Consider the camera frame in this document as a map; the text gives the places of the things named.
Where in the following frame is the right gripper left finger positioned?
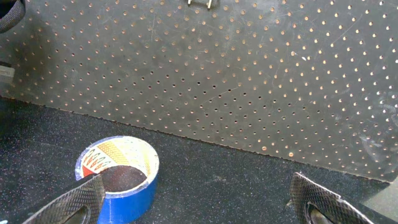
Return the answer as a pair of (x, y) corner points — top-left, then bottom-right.
(21, 173), (106, 224)

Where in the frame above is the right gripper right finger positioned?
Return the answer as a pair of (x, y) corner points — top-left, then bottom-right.
(288, 172), (377, 224)

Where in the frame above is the black pegboard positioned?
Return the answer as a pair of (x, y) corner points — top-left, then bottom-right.
(0, 0), (398, 183)

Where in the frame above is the roll of blue tape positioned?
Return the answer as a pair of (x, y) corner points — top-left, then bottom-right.
(74, 135), (160, 224)

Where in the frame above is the metal hook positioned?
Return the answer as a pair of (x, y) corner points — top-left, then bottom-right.
(187, 0), (213, 10)

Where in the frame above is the black cable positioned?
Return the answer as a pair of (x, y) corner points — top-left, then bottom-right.
(0, 0), (27, 34)

